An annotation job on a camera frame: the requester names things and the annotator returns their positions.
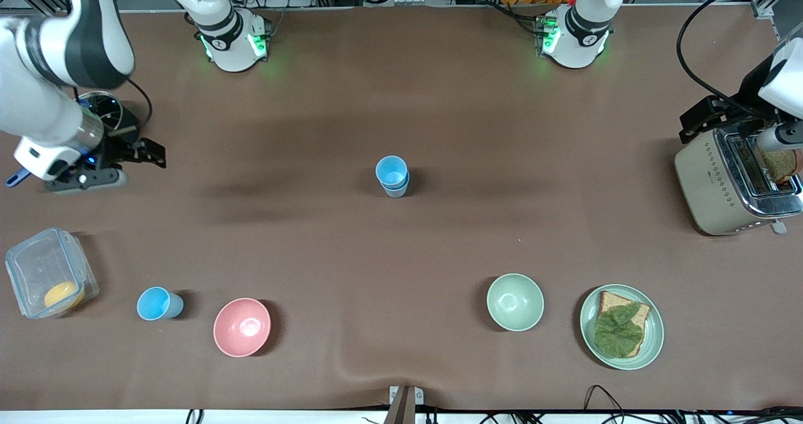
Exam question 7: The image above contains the pale green bowl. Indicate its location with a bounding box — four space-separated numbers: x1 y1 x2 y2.
487 273 545 332

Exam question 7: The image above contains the black round appliance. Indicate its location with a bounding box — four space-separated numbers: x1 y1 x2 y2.
77 90 142 146

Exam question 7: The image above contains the toast bread slice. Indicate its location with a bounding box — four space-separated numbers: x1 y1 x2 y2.
596 290 651 358

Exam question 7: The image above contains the brown bread in toaster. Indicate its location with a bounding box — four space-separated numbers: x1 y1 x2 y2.
756 148 802 184

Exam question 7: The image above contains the clear plastic lidded container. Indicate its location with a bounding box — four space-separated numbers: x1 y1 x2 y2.
5 227 100 319

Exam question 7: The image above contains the pink bowl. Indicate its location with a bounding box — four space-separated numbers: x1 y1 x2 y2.
213 298 272 358

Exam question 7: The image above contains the beige metal toaster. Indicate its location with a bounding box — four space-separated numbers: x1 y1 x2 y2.
674 123 803 236

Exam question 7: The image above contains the pale green plate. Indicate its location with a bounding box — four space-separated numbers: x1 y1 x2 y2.
580 284 664 371

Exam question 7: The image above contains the orange round food piece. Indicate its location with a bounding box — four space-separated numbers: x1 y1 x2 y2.
44 282 85 312

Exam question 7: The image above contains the blue plastic cup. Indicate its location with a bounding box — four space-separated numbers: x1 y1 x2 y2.
375 155 410 189
137 287 184 321

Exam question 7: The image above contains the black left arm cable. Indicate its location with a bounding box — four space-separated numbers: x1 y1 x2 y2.
676 0 803 108

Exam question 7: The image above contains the green lettuce leaf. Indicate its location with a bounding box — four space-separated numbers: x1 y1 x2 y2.
593 303 644 358

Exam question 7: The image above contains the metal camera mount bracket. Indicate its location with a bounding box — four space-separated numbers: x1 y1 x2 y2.
384 384 425 424

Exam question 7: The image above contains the brown table cover cloth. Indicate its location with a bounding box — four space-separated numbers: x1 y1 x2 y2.
0 4 803 412

